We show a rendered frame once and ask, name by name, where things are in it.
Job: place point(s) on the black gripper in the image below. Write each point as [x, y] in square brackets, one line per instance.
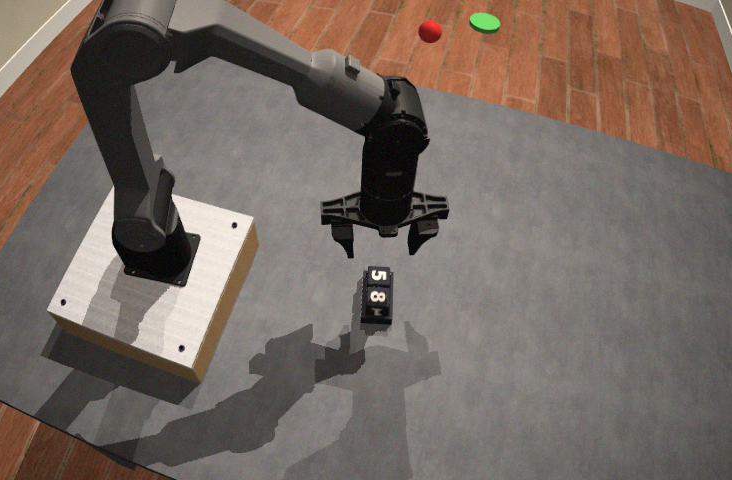
[386, 216]

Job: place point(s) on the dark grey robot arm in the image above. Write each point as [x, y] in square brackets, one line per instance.
[133, 44]

